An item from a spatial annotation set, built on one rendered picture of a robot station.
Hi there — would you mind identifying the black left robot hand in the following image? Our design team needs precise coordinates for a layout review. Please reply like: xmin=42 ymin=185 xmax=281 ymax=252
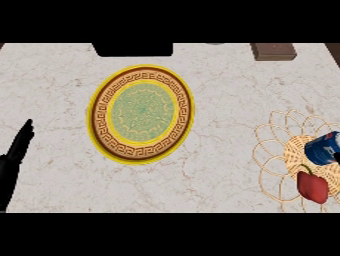
xmin=0 ymin=118 xmax=36 ymax=214

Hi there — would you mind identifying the brown wooden block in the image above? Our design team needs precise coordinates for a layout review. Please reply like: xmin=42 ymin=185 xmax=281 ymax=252
xmin=249 ymin=42 xmax=299 ymax=62

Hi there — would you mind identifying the yellow patterned round plate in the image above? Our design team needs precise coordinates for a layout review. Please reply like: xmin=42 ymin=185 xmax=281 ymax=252
xmin=86 ymin=64 xmax=197 ymax=167

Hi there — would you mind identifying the blue soda can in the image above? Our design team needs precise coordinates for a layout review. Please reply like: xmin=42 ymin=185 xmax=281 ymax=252
xmin=304 ymin=131 xmax=340 ymax=166

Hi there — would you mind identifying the black appliance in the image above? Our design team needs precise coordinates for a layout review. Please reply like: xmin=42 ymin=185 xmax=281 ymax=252
xmin=91 ymin=42 xmax=175 ymax=58

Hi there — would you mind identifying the red bell pepper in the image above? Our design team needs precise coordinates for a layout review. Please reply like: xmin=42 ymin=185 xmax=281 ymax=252
xmin=296 ymin=163 xmax=332 ymax=205

